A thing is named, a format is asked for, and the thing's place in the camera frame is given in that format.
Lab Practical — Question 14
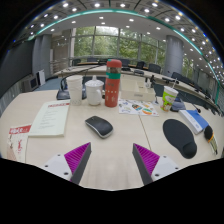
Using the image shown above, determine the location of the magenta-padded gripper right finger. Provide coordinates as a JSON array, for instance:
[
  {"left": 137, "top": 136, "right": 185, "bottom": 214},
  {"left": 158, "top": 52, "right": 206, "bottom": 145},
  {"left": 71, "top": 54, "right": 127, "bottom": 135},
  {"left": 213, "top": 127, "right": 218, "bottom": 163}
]
[{"left": 131, "top": 142, "right": 182, "bottom": 186}]

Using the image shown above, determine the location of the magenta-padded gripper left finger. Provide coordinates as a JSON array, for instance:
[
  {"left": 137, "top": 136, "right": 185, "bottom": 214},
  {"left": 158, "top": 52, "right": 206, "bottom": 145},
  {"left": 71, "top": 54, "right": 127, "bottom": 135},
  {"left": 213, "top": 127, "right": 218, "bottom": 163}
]
[{"left": 42, "top": 142, "right": 93, "bottom": 186}]

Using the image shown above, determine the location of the black computer mouse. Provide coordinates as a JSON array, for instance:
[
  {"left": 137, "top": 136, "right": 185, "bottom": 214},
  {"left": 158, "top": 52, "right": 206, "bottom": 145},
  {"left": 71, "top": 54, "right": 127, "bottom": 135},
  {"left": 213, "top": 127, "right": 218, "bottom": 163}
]
[{"left": 84, "top": 115, "right": 115, "bottom": 139}]

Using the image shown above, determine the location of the black mouse pad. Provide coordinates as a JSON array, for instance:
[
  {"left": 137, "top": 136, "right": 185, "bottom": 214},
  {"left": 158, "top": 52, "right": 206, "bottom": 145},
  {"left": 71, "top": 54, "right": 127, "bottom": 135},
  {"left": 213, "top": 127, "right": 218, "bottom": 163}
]
[{"left": 162, "top": 118, "right": 198, "bottom": 160}]

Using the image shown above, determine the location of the white document with red heading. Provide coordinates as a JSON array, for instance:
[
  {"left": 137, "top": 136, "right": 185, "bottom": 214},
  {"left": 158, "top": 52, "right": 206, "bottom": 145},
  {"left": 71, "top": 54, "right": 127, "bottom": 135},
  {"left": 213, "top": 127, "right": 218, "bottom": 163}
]
[{"left": 27, "top": 99, "right": 71, "bottom": 138}]

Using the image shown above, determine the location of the colourful sticker sheet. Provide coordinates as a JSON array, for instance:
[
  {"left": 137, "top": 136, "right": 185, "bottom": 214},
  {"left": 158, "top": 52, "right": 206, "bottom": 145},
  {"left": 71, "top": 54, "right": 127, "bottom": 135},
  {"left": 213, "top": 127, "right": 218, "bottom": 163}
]
[{"left": 118, "top": 98, "right": 160, "bottom": 118}]

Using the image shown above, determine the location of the red and white leaflet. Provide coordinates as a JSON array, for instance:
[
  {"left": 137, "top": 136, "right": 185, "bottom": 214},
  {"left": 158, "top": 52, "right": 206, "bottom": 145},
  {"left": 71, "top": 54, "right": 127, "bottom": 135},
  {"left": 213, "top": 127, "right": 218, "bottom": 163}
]
[{"left": 5, "top": 123, "right": 33, "bottom": 164}]

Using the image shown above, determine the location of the black conference microphone unit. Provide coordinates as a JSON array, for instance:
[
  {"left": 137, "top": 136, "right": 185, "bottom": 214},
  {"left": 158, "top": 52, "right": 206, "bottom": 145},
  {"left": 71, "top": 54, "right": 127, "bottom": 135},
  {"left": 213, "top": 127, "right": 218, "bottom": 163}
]
[{"left": 170, "top": 99, "right": 187, "bottom": 113}]

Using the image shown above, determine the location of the blue and white book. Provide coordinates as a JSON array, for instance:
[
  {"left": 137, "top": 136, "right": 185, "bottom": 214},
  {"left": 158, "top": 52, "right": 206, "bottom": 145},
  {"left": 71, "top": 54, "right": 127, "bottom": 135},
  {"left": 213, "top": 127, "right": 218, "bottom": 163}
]
[{"left": 178, "top": 109, "right": 210, "bottom": 135}]

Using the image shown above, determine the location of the black gooseneck desk microphone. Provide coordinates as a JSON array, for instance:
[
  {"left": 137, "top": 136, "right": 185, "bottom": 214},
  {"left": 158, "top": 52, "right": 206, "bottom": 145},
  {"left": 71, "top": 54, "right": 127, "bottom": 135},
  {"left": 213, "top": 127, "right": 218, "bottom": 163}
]
[{"left": 55, "top": 64, "right": 102, "bottom": 101}]

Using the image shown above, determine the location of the green paper cup with straw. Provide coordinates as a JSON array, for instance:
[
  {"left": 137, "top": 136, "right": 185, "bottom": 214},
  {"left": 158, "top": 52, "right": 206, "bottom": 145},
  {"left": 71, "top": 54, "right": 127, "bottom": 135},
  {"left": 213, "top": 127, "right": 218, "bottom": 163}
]
[{"left": 160, "top": 78, "right": 180, "bottom": 113}]

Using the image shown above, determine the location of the white cardboard box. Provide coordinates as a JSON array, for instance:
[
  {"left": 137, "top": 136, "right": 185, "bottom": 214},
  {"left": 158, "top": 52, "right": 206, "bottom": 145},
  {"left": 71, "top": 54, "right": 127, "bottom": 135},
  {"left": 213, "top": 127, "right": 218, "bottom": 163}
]
[{"left": 119, "top": 78, "right": 157, "bottom": 103}]

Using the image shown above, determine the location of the white lidded mug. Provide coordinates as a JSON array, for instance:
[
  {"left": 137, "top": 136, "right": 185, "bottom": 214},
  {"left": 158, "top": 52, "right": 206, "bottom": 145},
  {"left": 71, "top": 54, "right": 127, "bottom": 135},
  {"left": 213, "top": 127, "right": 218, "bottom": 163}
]
[{"left": 84, "top": 75, "right": 105, "bottom": 107}]

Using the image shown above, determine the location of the stack of white paper cups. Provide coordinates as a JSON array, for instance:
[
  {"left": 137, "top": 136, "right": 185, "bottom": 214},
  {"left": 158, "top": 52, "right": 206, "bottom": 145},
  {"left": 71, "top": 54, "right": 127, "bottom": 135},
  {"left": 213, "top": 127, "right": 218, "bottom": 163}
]
[{"left": 66, "top": 75, "right": 84, "bottom": 107}]

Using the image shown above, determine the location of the black handheld microphone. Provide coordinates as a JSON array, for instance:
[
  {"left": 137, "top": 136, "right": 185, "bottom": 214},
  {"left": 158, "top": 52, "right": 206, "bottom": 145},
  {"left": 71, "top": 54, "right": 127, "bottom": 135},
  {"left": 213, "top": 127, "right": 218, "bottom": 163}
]
[{"left": 203, "top": 124, "right": 219, "bottom": 156}]

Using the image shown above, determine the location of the red drink bottle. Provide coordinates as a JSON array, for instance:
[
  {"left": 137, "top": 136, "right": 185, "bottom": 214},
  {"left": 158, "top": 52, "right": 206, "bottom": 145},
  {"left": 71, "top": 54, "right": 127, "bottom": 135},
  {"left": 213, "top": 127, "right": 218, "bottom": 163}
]
[{"left": 104, "top": 58, "right": 123, "bottom": 108}]

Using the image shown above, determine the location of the grey monitor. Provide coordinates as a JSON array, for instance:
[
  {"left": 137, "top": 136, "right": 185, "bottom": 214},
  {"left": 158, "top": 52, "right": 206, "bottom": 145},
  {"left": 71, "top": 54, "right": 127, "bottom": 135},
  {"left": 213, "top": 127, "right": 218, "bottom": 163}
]
[{"left": 22, "top": 75, "right": 39, "bottom": 93}]

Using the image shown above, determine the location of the long curved conference desk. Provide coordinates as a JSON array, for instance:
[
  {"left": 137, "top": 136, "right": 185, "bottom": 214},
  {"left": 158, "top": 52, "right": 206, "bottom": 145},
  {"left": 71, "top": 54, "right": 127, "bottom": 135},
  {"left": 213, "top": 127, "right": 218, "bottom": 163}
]
[{"left": 53, "top": 63, "right": 224, "bottom": 116}]

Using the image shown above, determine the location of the group of dark chairs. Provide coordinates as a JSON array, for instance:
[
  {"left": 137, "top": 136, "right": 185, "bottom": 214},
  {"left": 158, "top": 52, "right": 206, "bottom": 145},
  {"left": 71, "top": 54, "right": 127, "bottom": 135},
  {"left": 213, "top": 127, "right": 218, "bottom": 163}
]
[{"left": 71, "top": 57, "right": 224, "bottom": 116}]

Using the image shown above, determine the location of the group of ceiling lights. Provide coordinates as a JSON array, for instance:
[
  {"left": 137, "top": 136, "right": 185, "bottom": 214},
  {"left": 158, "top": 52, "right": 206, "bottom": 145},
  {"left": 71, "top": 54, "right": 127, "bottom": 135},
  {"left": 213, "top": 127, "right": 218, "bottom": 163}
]
[{"left": 19, "top": 1, "right": 224, "bottom": 78}]

